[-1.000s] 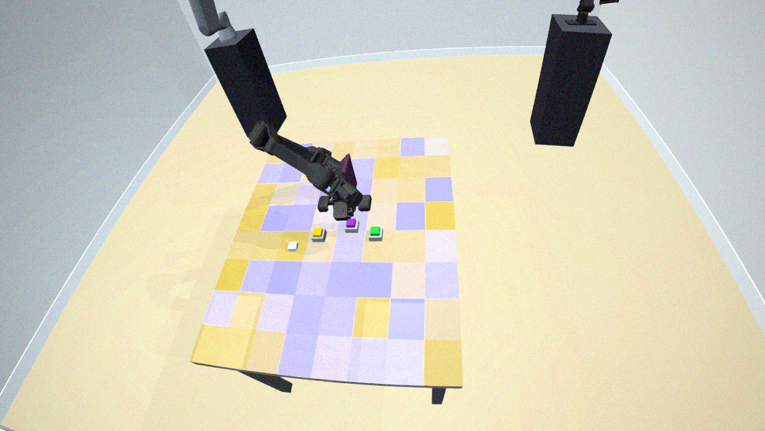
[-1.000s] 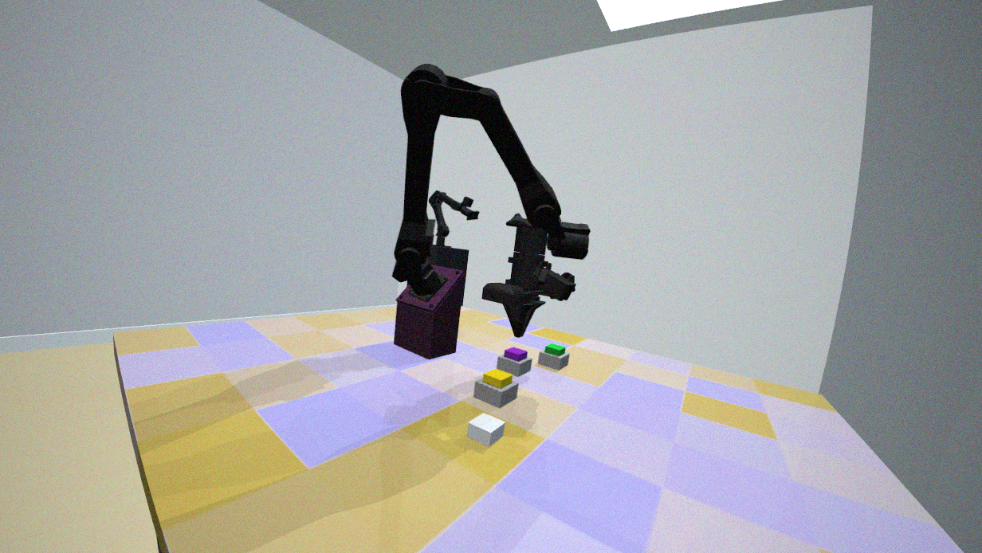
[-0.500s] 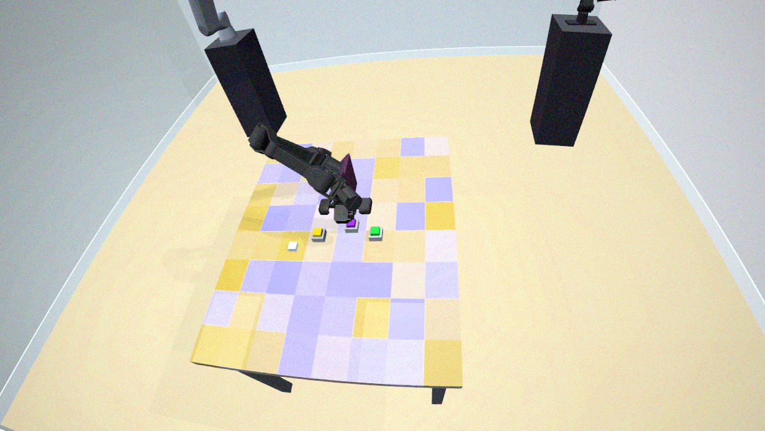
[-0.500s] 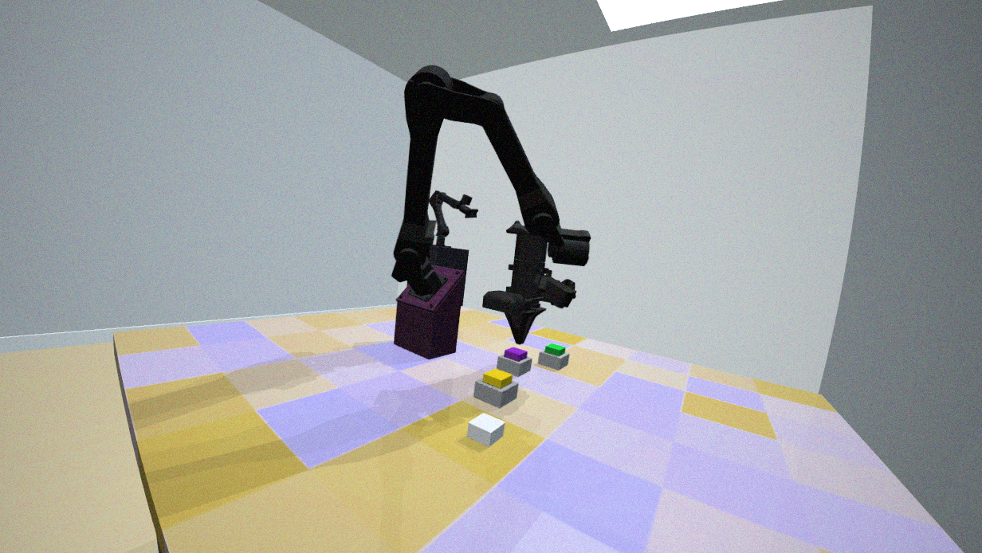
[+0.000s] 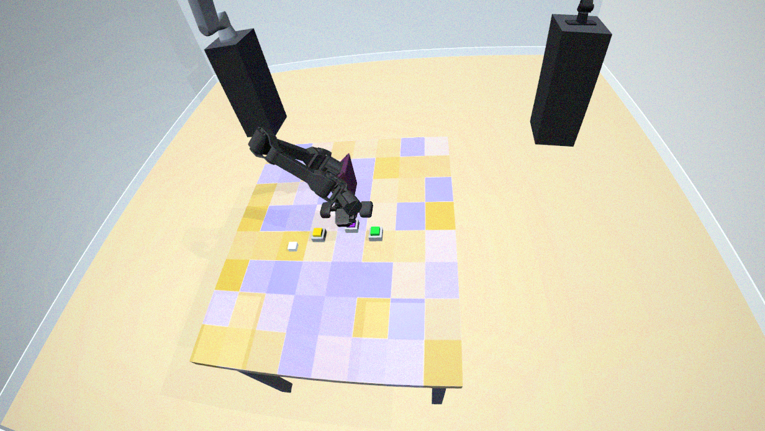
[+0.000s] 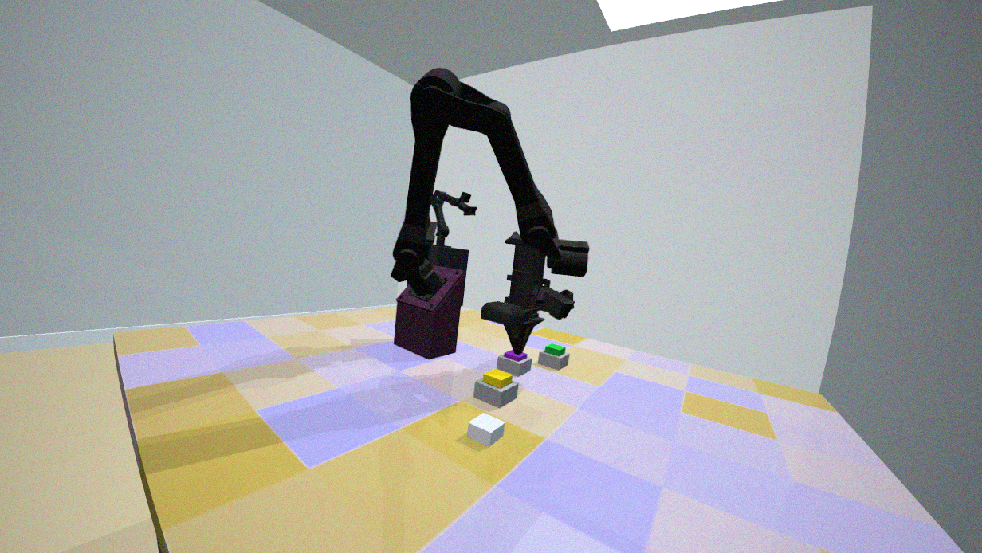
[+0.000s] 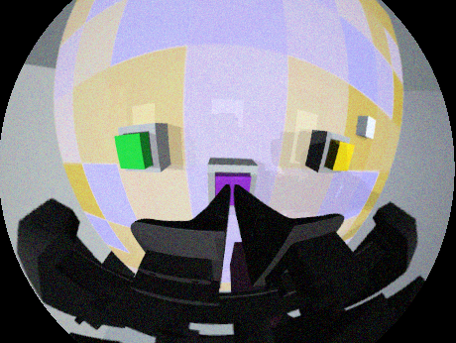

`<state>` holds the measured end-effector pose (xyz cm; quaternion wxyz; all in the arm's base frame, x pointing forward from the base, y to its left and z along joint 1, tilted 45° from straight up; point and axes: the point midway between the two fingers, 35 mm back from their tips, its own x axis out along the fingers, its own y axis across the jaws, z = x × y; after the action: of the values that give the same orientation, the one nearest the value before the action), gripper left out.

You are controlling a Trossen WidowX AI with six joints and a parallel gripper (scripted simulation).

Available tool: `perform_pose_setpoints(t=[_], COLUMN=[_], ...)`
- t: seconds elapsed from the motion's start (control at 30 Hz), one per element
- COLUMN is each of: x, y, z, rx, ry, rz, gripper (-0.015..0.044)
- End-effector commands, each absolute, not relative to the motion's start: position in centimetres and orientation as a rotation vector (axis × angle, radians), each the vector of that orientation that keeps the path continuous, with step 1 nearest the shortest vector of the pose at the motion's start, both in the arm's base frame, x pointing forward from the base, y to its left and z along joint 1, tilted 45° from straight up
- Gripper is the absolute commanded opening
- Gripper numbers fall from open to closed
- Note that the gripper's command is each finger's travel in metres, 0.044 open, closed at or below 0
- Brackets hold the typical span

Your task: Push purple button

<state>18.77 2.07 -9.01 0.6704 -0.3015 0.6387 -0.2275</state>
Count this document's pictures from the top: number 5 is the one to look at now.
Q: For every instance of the purple button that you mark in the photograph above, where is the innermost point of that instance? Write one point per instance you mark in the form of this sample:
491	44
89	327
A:
353	228

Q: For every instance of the yellow button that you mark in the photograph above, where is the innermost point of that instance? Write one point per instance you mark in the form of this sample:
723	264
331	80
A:
319	235

